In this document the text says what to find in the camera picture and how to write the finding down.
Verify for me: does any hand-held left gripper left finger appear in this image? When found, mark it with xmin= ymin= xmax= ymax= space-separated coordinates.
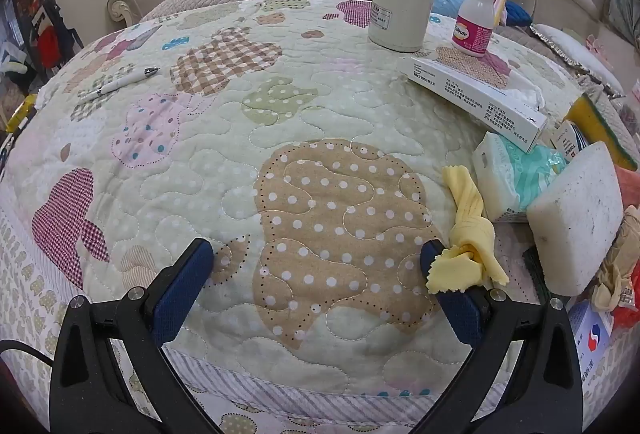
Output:
xmin=49 ymin=238 xmax=221 ymax=434

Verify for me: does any red garment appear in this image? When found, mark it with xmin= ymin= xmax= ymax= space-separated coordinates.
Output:
xmin=37 ymin=27 xmax=63 ymax=68

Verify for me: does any yellow green scouring sponge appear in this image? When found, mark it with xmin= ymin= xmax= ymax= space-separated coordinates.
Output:
xmin=565 ymin=94 xmax=638 ymax=170

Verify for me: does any white pill bottle pink label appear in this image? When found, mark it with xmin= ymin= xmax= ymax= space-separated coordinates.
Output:
xmin=451 ymin=0 xmax=502 ymax=58

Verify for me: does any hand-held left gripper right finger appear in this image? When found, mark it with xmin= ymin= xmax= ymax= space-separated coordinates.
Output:
xmin=420 ymin=239 xmax=585 ymax=434

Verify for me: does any black cable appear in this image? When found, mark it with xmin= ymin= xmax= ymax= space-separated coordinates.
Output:
xmin=0 ymin=339 xmax=56 ymax=362

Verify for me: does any quilted patchwork tablecloth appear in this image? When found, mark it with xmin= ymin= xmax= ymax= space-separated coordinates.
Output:
xmin=0 ymin=0 xmax=631 ymax=434

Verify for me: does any white pen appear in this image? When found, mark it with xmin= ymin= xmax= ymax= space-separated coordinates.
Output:
xmin=82 ymin=67 xmax=161 ymax=102

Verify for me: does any salmon pink cloth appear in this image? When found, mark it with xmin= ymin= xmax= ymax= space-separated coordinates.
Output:
xmin=615 ymin=164 xmax=640 ymax=210

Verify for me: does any white blue medicine box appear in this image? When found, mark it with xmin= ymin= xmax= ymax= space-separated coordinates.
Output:
xmin=567 ymin=299 xmax=616 ymax=380

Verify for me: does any long white medicine box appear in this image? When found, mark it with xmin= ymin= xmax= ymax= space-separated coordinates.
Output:
xmin=398 ymin=56 xmax=548 ymax=152

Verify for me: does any white foam sponge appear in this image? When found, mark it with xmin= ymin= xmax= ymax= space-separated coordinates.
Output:
xmin=527 ymin=141 xmax=626 ymax=297

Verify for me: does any mint green tissue pack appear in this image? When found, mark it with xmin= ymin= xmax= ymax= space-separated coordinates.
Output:
xmin=472 ymin=133 xmax=568 ymax=222

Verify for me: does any yellow cloth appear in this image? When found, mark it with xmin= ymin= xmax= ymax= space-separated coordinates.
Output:
xmin=425 ymin=165 xmax=511 ymax=296

